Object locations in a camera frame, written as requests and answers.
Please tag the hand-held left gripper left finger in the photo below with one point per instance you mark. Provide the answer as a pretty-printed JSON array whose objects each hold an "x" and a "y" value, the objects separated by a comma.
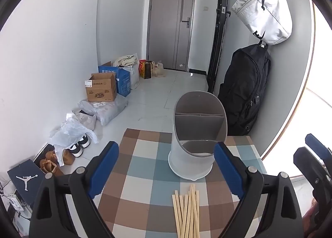
[{"x": 103, "y": 170}]

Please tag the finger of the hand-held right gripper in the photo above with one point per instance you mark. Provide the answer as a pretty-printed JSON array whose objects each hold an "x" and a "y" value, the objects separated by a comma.
[
  {"x": 317, "y": 146},
  {"x": 308, "y": 161}
]

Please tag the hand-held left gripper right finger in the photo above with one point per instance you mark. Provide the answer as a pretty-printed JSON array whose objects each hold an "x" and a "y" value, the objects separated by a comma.
[{"x": 228, "y": 170}]

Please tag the grey white utensil holder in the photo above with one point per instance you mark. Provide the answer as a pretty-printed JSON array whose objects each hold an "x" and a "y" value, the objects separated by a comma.
[{"x": 199, "y": 129}]

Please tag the pile of wooden chopsticks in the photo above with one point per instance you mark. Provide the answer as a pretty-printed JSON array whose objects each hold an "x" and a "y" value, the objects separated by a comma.
[{"x": 186, "y": 212}]

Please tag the person's right hand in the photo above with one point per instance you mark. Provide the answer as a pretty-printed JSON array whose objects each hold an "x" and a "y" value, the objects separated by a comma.
[{"x": 308, "y": 216}]

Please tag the black white sneaker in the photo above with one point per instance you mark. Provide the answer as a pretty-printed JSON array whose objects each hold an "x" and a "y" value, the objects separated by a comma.
[
  {"x": 85, "y": 141},
  {"x": 76, "y": 149}
]

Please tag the brown shoe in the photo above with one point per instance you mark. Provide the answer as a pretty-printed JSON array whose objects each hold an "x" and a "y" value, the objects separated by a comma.
[
  {"x": 49, "y": 166},
  {"x": 68, "y": 159}
]

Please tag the checkered tablecloth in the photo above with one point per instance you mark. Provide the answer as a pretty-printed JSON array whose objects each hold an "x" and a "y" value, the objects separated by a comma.
[{"x": 145, "y": 170}]

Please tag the white plastic bag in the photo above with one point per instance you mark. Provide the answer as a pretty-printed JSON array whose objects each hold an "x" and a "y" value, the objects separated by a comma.
[{"x": 70, "y": 134}]

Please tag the small grey parcel bag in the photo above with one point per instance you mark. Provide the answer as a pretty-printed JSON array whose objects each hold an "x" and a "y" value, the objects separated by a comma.
[{"x": 85, "y": 121}]

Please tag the large grey parcel bag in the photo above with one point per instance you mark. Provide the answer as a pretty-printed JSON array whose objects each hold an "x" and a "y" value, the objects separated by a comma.
[{"x": 109, "y": 111}]

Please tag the brown cardboard box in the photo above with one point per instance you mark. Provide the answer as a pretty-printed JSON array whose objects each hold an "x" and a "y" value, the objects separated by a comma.
[{"x": 102, "y": 90}]

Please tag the dark blue shoebox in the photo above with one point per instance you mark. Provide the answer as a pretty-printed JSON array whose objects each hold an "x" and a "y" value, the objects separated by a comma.
[{"x": 23, "y": 178}]

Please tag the black backpack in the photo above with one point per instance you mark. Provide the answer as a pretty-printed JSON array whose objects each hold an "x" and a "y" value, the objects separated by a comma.
[{"x": 246, "y": 87}]

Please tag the blue cardboard box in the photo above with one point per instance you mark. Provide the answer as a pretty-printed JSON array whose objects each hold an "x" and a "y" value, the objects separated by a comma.
[{"x": 123, "y": 82}]

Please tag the white power strip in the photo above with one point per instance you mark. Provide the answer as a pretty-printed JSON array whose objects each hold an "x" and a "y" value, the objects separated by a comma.
[{"x": 15, "y": 201}]

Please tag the white woven bag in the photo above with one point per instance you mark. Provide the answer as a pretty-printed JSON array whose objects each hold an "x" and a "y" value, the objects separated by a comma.
[{"x": 133, "y": 77}]

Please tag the black brown paper bag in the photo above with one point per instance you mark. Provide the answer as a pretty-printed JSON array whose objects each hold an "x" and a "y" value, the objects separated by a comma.
[{"x": 147, "y": 70}]

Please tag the red bag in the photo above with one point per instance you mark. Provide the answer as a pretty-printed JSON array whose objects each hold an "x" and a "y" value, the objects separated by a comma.
[{"x": 142, "y": 68}]

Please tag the cream folded cloth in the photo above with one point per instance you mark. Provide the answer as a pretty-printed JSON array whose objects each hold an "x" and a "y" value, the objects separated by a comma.
[{"x": 125, "y": 60}]

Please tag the beige plastic bag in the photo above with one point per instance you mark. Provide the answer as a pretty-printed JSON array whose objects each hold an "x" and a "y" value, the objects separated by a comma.
[{"x": 158, "y": 70}]

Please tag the grey door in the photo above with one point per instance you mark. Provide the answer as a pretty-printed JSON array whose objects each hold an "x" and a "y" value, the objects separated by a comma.
[{"x": 166, "y": 25}]

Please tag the black metal frame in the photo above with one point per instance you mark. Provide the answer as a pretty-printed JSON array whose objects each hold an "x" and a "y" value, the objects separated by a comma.
[{"x": 219, "y": 33}]

